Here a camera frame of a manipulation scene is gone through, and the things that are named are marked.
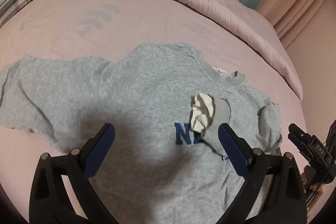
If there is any grey sweatshirt with white lining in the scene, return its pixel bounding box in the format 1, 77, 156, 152
1, 44, 282, 223

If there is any right hand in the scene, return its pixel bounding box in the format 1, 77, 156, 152
301, 165, 326, 220

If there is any pink curtain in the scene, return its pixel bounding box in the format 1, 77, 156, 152
255, 0, 332, 50

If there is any pink bed sheet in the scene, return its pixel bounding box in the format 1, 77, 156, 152
1, 0, 305, 215

